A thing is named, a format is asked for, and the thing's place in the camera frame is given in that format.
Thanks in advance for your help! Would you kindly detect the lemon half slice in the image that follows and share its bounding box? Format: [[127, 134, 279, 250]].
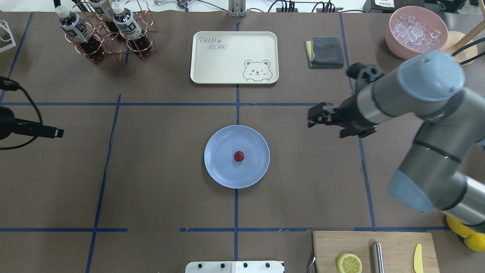
[[336, 253, 363, 273]]

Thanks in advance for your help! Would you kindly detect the tea bottle right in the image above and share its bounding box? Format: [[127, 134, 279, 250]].
[[88, 0, 119, 33]]

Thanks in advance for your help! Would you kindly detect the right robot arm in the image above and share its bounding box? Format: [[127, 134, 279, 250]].
[[308, 50, 485, 233]]

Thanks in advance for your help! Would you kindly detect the tea bottle left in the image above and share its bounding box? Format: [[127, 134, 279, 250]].
[[55, 5, 105, 63]]

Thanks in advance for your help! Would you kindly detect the tea bottle middle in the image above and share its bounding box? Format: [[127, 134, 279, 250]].
[[111, 1, 152, 59]]

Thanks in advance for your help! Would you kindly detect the copper wire bottle rack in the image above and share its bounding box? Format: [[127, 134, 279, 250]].
[[69, 0, 159, 63]]

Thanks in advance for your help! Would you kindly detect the yellow plastic knife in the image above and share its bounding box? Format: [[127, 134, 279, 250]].
[[413, 243, 423, 273]]

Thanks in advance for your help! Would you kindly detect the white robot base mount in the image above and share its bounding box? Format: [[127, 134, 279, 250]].
[[185, 260, 285, 273]]

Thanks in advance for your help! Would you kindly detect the yellow lemon small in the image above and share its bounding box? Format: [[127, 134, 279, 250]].
[[463, 232, 485, 252]]

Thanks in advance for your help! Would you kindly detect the yellow lemon large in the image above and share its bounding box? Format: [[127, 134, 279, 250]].
[[446, 215, 475, 238]]

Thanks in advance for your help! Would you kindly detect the wooden cutting board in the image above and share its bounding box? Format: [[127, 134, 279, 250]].
[[313, 231, 440, 273]]

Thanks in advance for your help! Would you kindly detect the silver metal rod tool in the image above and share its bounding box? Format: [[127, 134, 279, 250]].
[[371, 242, 385, 273]]

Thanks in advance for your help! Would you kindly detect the wooden stand with round base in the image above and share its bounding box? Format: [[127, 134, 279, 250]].
[[441, 20, 485, 66]]

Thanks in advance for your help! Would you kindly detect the blue plate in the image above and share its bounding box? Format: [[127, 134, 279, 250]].
[[204, 126, 270, 189]]

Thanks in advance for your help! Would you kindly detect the grey folded cloth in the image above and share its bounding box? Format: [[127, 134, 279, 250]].
[[304, 36, 344, 69]]

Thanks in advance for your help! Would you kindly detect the tea bottle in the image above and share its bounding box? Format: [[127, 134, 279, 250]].
[[55, 5, 105, 63], [111, 1, 152, 59], [88, 0, 119, 33]]

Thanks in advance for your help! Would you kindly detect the red strawberry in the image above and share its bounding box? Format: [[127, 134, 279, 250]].
[[233, 151, 245, 162]]

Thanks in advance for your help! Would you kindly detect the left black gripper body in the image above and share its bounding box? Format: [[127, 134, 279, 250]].
[[0, 107, 29, 140]]

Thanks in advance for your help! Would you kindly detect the pink bowl with ice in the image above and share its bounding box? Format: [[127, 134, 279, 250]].
[[386, 6, 447, 60]]

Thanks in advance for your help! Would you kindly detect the cream bear tray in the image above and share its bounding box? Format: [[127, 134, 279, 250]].
[[189, 31, 279, 85]]

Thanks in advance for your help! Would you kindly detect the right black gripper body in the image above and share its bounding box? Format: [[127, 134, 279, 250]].
[[326, 63, 386, 138]]

